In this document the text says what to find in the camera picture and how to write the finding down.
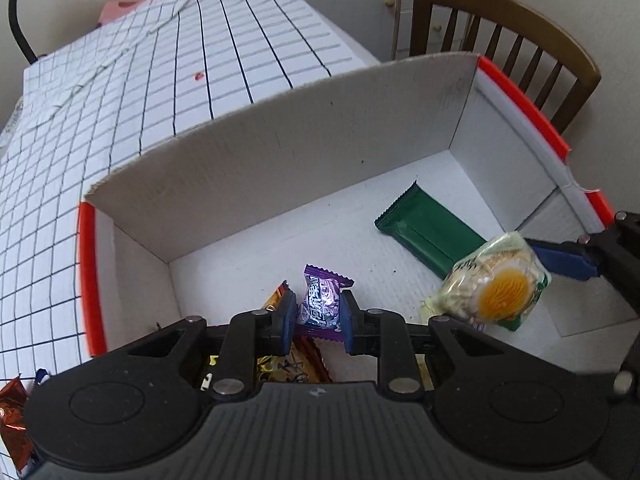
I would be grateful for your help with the purple candy wrapper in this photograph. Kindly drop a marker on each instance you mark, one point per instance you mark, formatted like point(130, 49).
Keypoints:
point(318, 314)

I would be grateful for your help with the white blue snack packet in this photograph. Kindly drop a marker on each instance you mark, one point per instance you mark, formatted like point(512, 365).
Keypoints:
point(41, 376)

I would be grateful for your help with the copper brown snack bag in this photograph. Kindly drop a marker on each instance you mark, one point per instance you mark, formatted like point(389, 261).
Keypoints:
point(13, 397)

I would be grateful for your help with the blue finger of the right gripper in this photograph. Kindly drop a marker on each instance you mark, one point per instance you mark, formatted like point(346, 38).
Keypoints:
point(568, 259)

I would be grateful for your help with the green yellow rice cracker packet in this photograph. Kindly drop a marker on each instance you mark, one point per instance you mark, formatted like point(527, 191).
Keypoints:
point(498, 284)

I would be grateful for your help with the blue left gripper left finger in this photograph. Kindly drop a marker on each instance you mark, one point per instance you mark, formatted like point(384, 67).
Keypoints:
point(283, 322)

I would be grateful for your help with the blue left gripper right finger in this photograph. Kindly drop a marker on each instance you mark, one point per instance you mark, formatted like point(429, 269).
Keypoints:
point(350, 321)

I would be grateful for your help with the red white cardboard box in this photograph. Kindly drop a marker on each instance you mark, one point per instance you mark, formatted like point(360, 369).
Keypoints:
point(210, 222)

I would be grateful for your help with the brown wooden chair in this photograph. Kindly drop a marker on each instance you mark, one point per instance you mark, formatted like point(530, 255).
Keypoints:
point(545, 61)

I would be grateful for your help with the pale yellow snack packet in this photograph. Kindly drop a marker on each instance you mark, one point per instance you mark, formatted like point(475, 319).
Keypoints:
point(448, 346)

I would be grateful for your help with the red yellow snack packet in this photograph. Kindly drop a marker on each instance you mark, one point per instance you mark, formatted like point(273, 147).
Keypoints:
point(240, 358)

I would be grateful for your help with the dark green snack bar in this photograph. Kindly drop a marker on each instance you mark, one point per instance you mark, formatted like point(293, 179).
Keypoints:
point(433, 234)

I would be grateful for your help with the white black checkered tablecloth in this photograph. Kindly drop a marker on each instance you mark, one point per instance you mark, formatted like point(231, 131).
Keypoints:
point(106, 99)

